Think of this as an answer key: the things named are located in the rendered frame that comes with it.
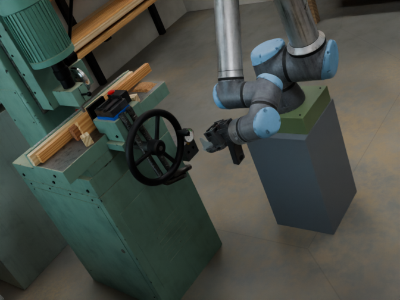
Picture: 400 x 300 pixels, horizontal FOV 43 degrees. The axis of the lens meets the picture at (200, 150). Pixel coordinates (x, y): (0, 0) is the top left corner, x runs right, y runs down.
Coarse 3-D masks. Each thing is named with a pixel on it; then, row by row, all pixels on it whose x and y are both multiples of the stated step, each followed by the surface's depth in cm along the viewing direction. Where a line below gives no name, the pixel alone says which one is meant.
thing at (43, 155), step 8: (144, 64) 228; (136, 72) 223; (144, 72) 226; (128, 80) 220; (136, 80) 224; (120, 88) 217; (128, 88) 220; (64, 136) 199; (72, 136) 202; (48, 144) 196; (56, 144) 197; (64, 144) 199; (40, 152) 192; (48, 152) 194; (40, 160) 193
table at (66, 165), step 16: (144, 96) 209; (160, 96) 214; (96, 128) 201; (80, 144) 195; (96, 144) 192; (112, 144) 192; (48, 160) 194; (64, 160) 189; (80, 160) 187; (96, 160) 193; (48, 176) 192; (64, 176) 183
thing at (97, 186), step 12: (24, 156) 229; (120, 156) 201; (24, 168) 223; (108, 168) 197; (120, 168) 202; (36, 180) 224; (48, 180) 215; (84, 180) 193; (96, 180) 194; (108, 180) 198; (84, 192) 200; (96, 192) 194
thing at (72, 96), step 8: (56, 88) 204; (72, 88) 197; (80, 88) 198; (56, 96) 204; (64, 96) 200; (72, 96) 196; (80, 96) 198; (88, 96) 201; (64, 104) 204; (72, 104) 200; (80, 104) 198
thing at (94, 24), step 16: (64, 0) 452; (112, 0) 483; (128, 0) 462; (144, 0) 478; (64, 16) 457; (96, 16) 456; (112, 16) 444; (128, 16) 454; (80, 32) 431; (96, 32) 428; (112, 32) 440; (160, 32) 550; (80, 48) 426; (96, 64) 484
